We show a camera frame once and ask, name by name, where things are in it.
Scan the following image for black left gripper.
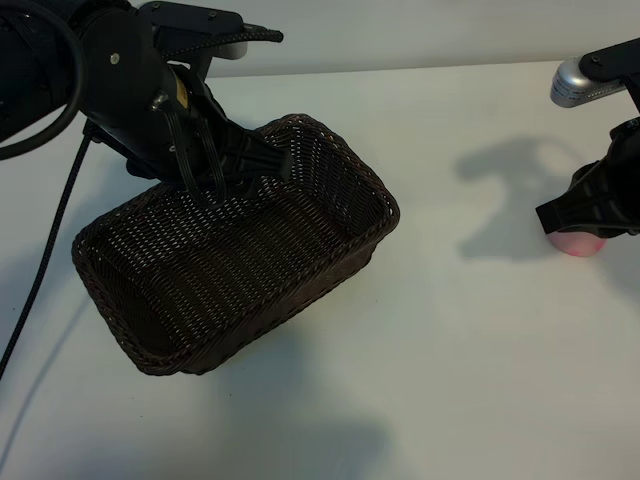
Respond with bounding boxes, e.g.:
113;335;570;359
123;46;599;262
82;62;296;201

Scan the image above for smooth black loop cable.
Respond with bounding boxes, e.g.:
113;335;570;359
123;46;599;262
0;0;84;161

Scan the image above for thin black gripper cables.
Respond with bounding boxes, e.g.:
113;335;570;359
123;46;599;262
162;107;229;207

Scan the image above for braided camera cable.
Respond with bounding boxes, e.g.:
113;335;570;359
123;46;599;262
162;27;285;57

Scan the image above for pink peach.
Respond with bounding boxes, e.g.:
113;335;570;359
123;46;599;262
547;230;608;259

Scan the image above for black braided cable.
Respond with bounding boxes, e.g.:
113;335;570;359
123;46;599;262
0;130;94;381

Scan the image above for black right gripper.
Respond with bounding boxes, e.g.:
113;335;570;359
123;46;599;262
535;117;640;240

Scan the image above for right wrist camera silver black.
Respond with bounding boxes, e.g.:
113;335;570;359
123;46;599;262
549;39;640;109

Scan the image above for dark brown wicker basket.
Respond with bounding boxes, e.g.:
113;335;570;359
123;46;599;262
71;113;401;377

